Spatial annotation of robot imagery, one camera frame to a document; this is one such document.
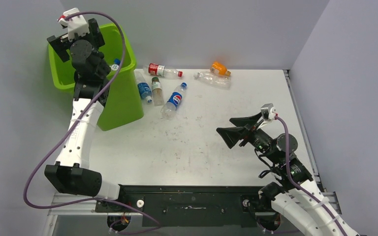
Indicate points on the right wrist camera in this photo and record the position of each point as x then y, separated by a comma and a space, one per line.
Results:
268, 112

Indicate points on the large orange tea bottle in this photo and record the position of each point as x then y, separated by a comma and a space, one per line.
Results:
114, 68

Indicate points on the pepsi bottle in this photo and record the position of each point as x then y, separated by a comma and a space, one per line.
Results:
169, 109

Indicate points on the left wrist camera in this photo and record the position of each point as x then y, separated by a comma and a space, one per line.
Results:
76, 26

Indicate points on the green plastic bin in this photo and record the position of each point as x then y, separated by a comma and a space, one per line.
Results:
124, 103

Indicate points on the green cap white label bottle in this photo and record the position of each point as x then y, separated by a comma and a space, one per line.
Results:
157, 92

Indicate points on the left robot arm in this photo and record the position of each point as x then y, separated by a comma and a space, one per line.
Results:
71, 174

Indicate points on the blue label blue cap bottle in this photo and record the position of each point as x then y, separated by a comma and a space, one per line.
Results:
116, 62

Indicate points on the clear crushed bottle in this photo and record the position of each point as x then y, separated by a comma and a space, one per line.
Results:
212, 79

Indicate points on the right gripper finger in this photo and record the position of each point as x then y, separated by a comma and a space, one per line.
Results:
252, 121
233, 135

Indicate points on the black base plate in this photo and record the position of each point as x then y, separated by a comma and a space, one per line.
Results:
200, 206

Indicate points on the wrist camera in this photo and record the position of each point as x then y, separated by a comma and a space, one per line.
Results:
76, 26
268, 112

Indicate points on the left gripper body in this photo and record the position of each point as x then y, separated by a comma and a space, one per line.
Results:
61, 43

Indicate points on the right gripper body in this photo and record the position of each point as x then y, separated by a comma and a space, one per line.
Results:
259, 139

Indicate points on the aluminium table edge rail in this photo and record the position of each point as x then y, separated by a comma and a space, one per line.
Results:
331, 195

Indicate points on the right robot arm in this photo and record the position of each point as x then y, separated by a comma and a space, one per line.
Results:
295, 194

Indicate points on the red label clear bottle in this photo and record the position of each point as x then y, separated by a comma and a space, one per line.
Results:
162, 71

